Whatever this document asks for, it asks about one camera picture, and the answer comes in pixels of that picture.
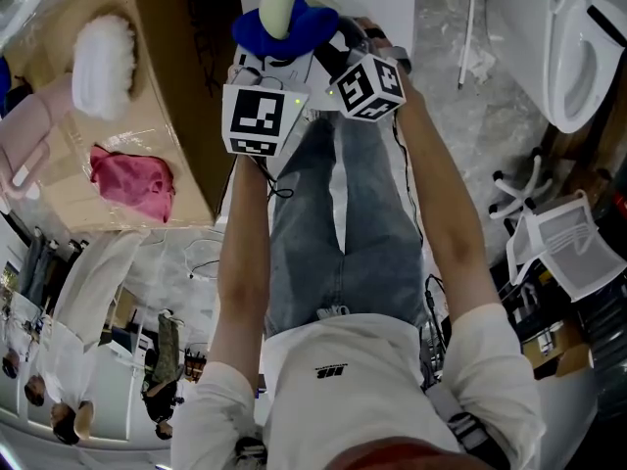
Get white long-handled toilet brush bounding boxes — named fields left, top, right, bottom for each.
left=457, top=0, right=492, bottom=91

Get person's right forearm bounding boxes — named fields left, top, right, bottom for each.
left=394, top=69, right=499, bottom=322

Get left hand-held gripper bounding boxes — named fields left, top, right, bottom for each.
left=221, top=46, right=315, bottom=159

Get white mesh office chair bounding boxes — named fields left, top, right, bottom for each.
left=488, top=154, right=627, bottom=304

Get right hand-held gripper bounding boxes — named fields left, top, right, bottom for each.
left=313, top=16, right=409, bottom=123

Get person's left forearm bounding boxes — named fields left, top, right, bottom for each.
left=208, top=153, right=273, bottom=395

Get person's white shirt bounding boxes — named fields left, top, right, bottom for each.
left=169, top=303, right=548, bottom=470

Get pink cloth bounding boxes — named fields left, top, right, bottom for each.
left=88, top=144, right=177, bottom=225

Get person's right hand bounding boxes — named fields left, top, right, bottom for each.
left=356, top=16, right=396, bottom=59

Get white toilet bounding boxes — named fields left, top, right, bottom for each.
left=489, top=0, right=627, bottom=135

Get grey shoulder strap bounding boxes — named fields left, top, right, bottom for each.
left=424, top=383, right=508, bottom=459

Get person's blue jeans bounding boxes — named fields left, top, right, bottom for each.
left=264, top=113, right=428, bottom=338

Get black floor cable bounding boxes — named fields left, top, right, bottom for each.
left=187, top=258, right=221, bottom=282

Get small cardboard box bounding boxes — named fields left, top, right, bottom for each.
left=520, top=319, right=595, bottom=382

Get large cardboard box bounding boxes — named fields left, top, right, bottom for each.
left=0, top=0, right=245, bottom=233

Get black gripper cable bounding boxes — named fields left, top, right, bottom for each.
left=390, top=114, right=425, bottom=244
left=252, top=156, right=296, bottom=201

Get blue cloth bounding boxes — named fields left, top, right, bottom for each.
left=231, top=0, right=341, bottom=62

